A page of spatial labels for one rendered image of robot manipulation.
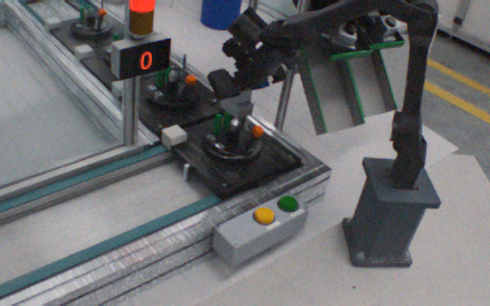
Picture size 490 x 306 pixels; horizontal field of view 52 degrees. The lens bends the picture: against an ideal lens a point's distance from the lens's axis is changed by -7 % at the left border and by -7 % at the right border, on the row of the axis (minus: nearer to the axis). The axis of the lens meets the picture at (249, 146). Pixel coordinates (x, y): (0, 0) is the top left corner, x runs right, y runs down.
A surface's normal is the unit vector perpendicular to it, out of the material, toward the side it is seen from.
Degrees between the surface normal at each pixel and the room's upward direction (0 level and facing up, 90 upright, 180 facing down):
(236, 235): 0
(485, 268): 0
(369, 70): 45
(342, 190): 0
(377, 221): 90
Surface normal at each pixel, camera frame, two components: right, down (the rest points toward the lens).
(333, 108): 0.46, -0.17
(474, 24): -0.65, 0.36
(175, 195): 0.14, -0.80
